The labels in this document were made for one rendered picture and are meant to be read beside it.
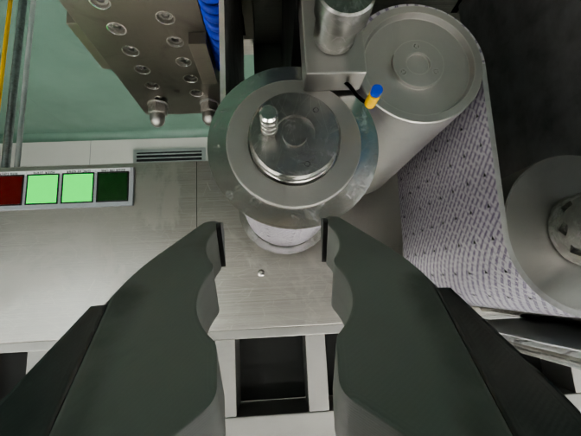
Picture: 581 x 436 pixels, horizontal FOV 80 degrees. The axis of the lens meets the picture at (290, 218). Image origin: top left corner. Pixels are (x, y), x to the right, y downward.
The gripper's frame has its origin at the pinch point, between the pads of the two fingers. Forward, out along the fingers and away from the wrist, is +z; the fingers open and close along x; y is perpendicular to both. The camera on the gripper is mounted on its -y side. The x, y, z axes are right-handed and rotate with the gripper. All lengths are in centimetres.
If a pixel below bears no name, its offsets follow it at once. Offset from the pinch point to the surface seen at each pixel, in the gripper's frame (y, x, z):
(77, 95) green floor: 38, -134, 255
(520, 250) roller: 11.3, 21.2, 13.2
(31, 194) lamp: 20, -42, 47
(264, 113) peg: -0.3, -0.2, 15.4
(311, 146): 2.6, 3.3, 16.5
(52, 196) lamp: 20, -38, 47
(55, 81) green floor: 27, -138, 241
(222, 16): -6.6, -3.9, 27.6
